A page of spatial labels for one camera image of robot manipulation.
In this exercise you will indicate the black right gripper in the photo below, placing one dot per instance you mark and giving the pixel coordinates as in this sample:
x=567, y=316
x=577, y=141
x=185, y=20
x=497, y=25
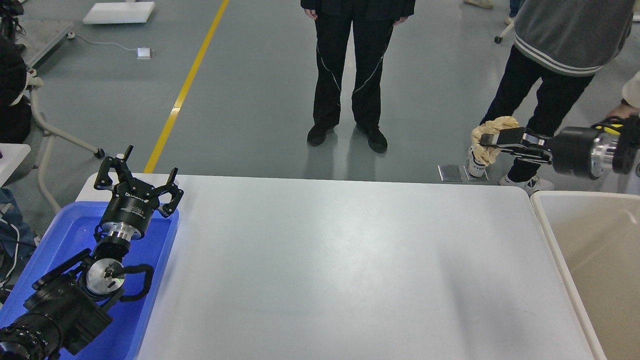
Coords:
x=575, y=151

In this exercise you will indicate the white chair frame left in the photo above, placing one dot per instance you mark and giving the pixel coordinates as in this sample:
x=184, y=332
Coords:
x=50, y=133

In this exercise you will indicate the white power adapter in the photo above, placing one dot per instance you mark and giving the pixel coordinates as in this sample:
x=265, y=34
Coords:
x=144, y=53

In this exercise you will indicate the white flat board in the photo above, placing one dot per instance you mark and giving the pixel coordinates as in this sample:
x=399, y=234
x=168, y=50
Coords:
x=126, y=12

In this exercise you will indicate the seated person in black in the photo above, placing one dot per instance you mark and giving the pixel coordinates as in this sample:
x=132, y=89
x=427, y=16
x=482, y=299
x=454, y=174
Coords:
x=15, y=110

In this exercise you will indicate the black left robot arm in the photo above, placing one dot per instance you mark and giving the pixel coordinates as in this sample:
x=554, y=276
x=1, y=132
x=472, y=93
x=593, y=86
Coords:
x=69, y=306

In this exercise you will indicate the brown paper ball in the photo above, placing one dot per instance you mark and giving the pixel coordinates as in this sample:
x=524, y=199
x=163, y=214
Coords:
x=486, y=155

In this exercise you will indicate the grey metal platform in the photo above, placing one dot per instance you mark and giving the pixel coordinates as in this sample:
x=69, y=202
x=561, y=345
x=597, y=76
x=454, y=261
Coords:
x=40, y=37

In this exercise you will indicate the white side table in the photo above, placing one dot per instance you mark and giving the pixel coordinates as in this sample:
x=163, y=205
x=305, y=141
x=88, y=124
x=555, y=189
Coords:
x=12, y=155

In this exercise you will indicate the person in white coat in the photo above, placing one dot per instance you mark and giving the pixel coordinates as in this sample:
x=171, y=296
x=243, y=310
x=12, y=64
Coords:
x=630, y=92

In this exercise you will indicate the left metal floor plate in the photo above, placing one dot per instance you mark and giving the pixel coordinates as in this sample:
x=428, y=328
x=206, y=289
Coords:
x=450, y=173

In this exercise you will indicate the yellow toy banana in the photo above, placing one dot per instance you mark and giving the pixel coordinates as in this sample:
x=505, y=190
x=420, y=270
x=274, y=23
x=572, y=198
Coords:
x=612, y=125

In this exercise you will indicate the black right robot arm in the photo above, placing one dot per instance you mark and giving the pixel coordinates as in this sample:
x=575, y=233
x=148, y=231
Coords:
x=627, y=148

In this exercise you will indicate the person in grey jacket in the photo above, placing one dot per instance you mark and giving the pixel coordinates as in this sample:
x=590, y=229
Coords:
x=563, y=43

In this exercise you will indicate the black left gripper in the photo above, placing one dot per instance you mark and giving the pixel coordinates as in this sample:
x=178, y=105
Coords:
x=128, y=210

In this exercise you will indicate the hand of person right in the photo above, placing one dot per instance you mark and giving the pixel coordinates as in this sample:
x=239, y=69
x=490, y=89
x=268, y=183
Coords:
x=623, y=110

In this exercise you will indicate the blue plastic bin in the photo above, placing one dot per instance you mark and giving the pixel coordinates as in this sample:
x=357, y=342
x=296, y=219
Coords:
x=72, y=231

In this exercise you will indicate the white rolling chair right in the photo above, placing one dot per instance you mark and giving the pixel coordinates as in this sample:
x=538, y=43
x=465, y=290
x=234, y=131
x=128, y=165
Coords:
x=499, y=38

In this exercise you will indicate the beige plastic bin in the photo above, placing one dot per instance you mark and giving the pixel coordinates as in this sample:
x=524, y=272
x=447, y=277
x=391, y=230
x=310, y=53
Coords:
x=595, y=241

